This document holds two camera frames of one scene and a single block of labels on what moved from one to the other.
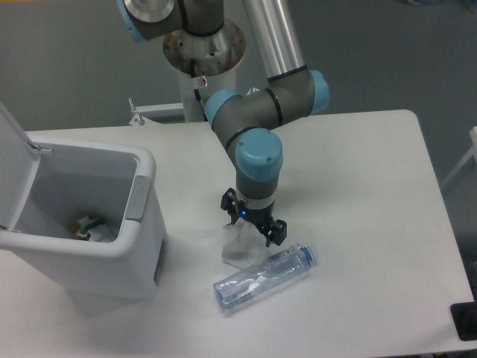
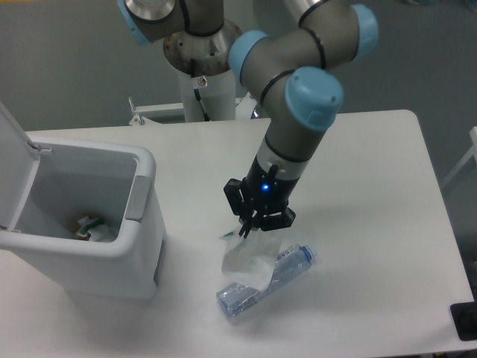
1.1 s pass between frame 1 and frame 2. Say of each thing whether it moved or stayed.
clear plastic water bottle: moved
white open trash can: stayed
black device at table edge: stayed
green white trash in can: stayed
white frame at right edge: stayed
